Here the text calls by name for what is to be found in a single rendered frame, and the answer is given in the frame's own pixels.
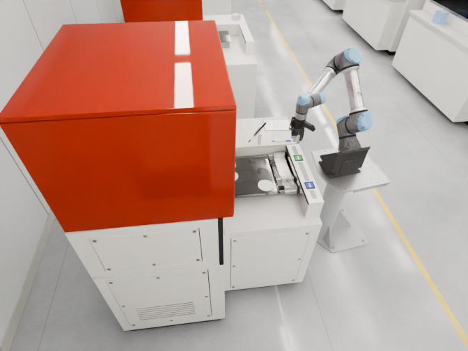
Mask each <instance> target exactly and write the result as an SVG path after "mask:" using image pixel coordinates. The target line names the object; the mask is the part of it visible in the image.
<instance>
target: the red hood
mask: <svg viewBox="0 0 468 351"><path fill-rule="evenodd" d="M236 116H237V105H236V102H235V97H234V94H233V89H232V86H231V81H230V77H229V74H228V68H227V65H226V60H225V57H224V52H223V49H222V46H221V41H220V37H219V32H218V29H217V24H216V22H215V20H196V21H171V22H124V23H99V24H63V25H62V27H61V28H60V29H59V30H58V32H57V33H56V35H55V36H54V38H53V39H52V41H51V42H50V43H49V44H48V46H47V48H46V49H45V50H44V52H43V53H42V54H41V56H40V58H39V59H38V60H37V61H36V63H35V65H34V66H33V67H32V69H31V70H30V71H29V73H28V75H27V76H26V77H25V78H24V80H23V81H22V83H21V84H20V85H19V87H18V88H17V90H16V91H15V92H14V94H13V96H12V97H11V98H10V99H9V101H8V102H7V104H6V105H5V107H4V108H3V109H2V111H1V113H0V127H1V129H2V130H3V132H4V134H5V135H6V136H7V138H8V140H9V142H10V143H11V145H12V147H13V148H14V149H15V152H16V153H17V155H18V156H19V158H20V159H21V161H22V163H23V165H24V166H25V168H26V169H27V171H28V172H29V175H30V176H31V177H32V179H33V181H34V183H35V184H36V186H37V188H38V189H39V191H40V193H41V194H42V196H43V197H44V199H45V200H46V202H47V204H48V206H49V207H50V209H51V210H52V212H53V213H54V216H55V217H56V218H57V220H58V222H59V223H60V225H61V227H62V229H63V230H64V232H65V233H68V232H76V231H90V230H98V229H106V228H120V227H128V226H142V225H151V224H165V223H173V222H181V221H196V220H203V219H218V218H226V217H233V215H234V203H235V199H234V198H235V145H236Z"/></svg>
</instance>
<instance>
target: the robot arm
mask: <svg viewBox="0 0 468 351"><path fill-rule="evenodd" d="M361 60H362V54H361V52H360V51H359V49H357V48H356V47H349V48H347V49H345V50H344V51H342V52H341V53H339V54H337V55H335V56H334V57H333V58H332V59H331V61H330V62H328V64H327V65H326V66H325V68H324V69H323V73H322V74H321V75H320V76H319V77H318V79H317V80H316V82H315V83H314V84H313V85H312V87H311V88H310V89H309V90H308V92H307V93H301V94H299V96H298V98H297V103H296V105H295V107H296V110H295V116H293V117H292V119H291V123H290V125H289V130H291V135H292V136H291V139H293V140H292V141H293V142H297V144H299V143H300V142H301V141H302V139H303V137H304V128H307V129H309V130H310V131H312V132H314V131H315V130H316V128H315V126H314V125H312V124H310V123H309V122H307V121H306V117H307V113H308V110H309V109H311V108H314V107H316V106H318V105H321V104H324V103H325V101H326V96H325V94H324V93H322V91H323V90H324V88H325V87H326V86H327V84H328V83H329V82H330V81H331V79H333V78H334V77H335V76H336V75H337V74H339V73H340V72H341V73H343V74H344V75H345V83H346V87H347V91H348V98H349V102H350V109H351V111H350V113H349V115H347V116H343V117H340V118H338V119H337V120H336V126H337V131H338V138H339V144H338V151H340V152H341V151H346V150H353V149H358V148H361V144H360V143H359V141H358V139H357V135H356V133H358V132H364V131H366V130H369V129H370V128H371V127H372V126H373V122H374V118H373V115H372V114H371V112H368V109H367V108H365V106H364V99H363V95H362V91H361V84H360V80H359V73H358V70H359V68H360V65H359V63H360V62H361ZM290 126H291V128H290Z"/></svg>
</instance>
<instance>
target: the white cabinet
mask: <svg viewBox="0 0 468 351"><path fill-rule="evenodd" d="M321 226H322V225H316V226H303V227H294V228H281V229H274V230H266V231H252V232H245V233H231V234H224V283H225V286H224V287H225V289H224V292H226V291H232V290H243V289H250V288H261V287H268V286H279V285H286V284H292V283H299V282H302V281H303V278H304V275H305V273H306V269H307V267H308V264H309V261H310V259H311V255H312V253H313V249H314V246H315V243H316V241H317V239H318V235H319V232H320V229H321Z"/></svg>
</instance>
